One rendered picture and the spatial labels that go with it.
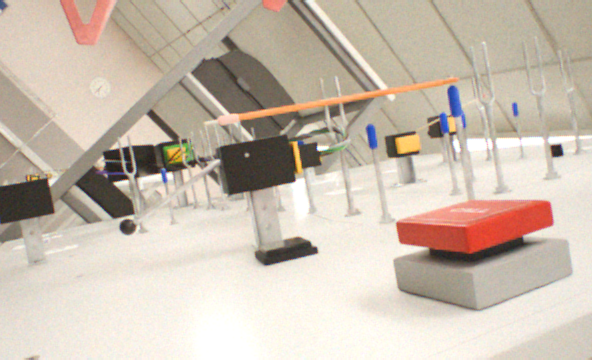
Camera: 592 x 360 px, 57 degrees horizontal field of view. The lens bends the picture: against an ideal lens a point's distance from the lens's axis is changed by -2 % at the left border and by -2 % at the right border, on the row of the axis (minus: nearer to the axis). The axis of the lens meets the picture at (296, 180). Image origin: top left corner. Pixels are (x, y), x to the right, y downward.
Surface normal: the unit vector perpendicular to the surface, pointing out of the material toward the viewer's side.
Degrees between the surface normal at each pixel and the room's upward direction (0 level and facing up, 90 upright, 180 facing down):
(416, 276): 145
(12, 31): 90
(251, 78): 90
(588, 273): 55
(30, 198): 90
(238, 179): 98
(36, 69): 90
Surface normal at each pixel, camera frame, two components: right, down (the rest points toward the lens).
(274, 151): 0.24, 0.00
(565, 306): -0.18, -0.98
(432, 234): -0.90, 0.19
